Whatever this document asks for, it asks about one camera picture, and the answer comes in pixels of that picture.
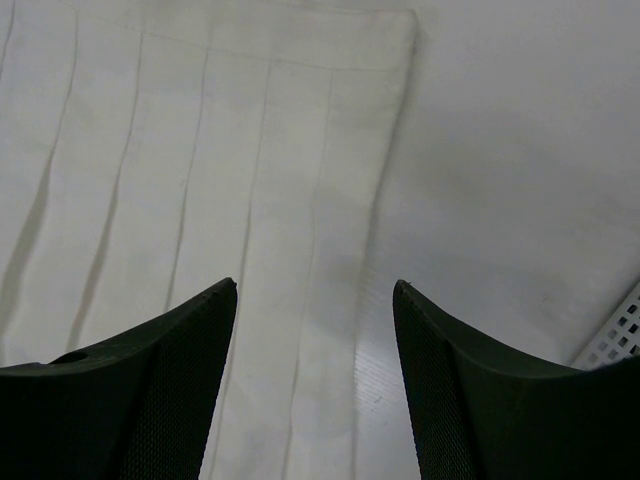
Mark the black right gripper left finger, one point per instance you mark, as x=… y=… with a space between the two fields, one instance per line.
x=138 y=405

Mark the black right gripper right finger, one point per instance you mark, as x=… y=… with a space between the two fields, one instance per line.
x=480 y=409

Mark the white pleated skirt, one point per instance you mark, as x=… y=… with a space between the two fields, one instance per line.
x=152 y=148

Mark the white perforated plastic basket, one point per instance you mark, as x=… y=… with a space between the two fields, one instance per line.
x=617 y=339

